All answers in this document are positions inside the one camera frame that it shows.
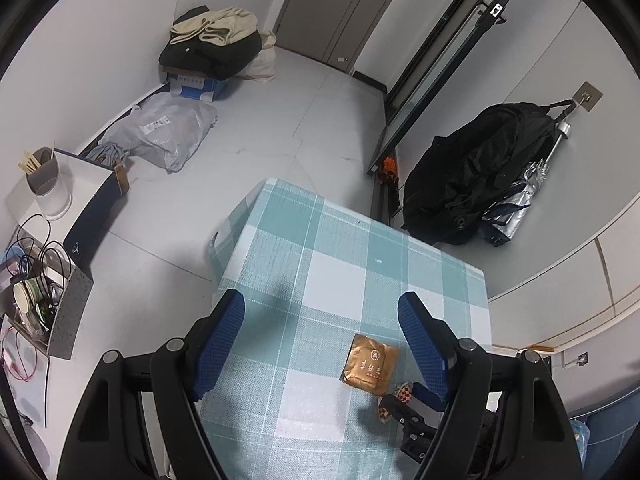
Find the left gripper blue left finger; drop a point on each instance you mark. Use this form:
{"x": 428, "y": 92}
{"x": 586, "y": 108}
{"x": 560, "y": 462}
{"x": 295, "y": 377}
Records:
{"x": 108, "y": 438}

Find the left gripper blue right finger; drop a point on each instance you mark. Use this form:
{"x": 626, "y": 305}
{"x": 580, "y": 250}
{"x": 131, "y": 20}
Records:
{"x": 503, "y": 416}

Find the red checkered candy wrapper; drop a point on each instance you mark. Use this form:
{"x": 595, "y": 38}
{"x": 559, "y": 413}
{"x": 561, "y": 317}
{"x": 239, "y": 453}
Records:
{"x": 395, "y": 405}

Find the brown foil sachet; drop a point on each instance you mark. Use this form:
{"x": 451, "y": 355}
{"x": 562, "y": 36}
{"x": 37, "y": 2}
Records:
{"x": 370, "y": 365}

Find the teal checked tablecloth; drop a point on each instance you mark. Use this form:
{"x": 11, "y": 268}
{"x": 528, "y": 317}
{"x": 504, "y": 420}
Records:
{"x": 313, "y": 276}

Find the silver folded umbrella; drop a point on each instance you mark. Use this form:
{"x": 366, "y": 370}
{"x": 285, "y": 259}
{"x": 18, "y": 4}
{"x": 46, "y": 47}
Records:
{"x": 503, "y": 218}

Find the black hanging backpack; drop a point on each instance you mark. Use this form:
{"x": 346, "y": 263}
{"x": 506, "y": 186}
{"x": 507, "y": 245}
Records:
{"x": 461, "y": 175}

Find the white jar with chopsticks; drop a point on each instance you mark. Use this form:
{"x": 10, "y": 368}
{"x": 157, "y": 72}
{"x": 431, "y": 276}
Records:
{"x": 46, "y": 182}

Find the grey plastic mailer bag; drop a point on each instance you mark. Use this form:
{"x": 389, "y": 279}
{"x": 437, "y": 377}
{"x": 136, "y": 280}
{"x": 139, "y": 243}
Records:
{"x": 165, "y": 130}

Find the blue white cardboard box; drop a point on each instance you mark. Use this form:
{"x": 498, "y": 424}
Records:
{"x": 196, "y": 87}

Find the cream tote bag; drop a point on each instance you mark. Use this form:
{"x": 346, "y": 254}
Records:
{"x": 263, "y": 67}

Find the beige clothes pile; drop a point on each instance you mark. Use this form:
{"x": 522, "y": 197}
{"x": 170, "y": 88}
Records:
{"x": 220, "y": 28}

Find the grey entrance door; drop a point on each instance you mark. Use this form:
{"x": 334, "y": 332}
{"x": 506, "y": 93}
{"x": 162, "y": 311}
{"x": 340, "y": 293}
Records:
{"x": 332, "y": 32}

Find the white wall power socket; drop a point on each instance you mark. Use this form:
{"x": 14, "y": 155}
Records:
{"x": 582, "y": 359}

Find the grey organizer box with cables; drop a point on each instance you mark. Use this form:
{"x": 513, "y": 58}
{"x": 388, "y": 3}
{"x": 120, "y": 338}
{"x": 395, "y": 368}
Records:
{"x": 53, "y": 324}

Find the metal wall hook plate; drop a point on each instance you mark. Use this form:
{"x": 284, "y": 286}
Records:
{"x": 587, "y": 96}

